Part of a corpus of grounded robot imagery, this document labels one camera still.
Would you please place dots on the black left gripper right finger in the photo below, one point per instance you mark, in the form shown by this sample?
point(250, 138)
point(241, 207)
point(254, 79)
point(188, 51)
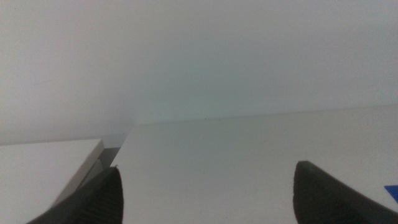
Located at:
point(323, 199)

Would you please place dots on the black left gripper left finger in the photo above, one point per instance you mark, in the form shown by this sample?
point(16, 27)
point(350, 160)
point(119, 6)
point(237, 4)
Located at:
point(96, 202)

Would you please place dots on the blue rectangular mat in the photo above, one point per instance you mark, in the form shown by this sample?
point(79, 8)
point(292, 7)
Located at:
point(392, 191)

